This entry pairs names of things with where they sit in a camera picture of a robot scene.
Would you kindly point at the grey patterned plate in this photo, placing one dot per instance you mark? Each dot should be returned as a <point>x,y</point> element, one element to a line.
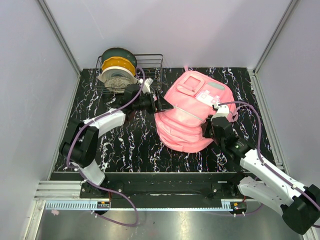
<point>116,84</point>

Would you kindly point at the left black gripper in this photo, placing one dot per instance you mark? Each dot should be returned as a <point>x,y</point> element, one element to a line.
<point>163,105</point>

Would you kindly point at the aluminium frame rail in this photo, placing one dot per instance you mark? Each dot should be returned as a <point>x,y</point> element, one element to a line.
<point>81,190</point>

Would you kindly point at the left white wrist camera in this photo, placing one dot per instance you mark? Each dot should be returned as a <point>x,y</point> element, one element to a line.
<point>147,83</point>

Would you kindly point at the yellow dotted plate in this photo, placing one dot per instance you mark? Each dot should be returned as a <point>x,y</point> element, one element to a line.
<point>118,61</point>

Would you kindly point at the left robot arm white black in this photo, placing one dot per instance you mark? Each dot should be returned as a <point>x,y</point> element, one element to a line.
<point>80,140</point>

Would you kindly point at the pink student backpack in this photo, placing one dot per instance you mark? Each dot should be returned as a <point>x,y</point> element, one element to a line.
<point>192,96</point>

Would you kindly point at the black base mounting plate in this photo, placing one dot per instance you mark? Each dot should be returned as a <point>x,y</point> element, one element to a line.
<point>209,185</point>

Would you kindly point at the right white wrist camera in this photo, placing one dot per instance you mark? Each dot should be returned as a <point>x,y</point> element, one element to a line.
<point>220,110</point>

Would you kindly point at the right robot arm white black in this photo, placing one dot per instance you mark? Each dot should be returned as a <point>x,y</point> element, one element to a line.
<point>298,204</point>

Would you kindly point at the dark green plate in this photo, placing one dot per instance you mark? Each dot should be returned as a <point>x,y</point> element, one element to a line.
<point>119,52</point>

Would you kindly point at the white rimmed plate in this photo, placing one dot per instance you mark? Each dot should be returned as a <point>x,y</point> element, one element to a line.
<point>116,71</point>

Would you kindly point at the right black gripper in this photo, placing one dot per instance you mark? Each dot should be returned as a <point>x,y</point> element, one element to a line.
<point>207,124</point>

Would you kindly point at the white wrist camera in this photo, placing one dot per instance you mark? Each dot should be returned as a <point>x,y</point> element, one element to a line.
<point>220,110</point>
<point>147,83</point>

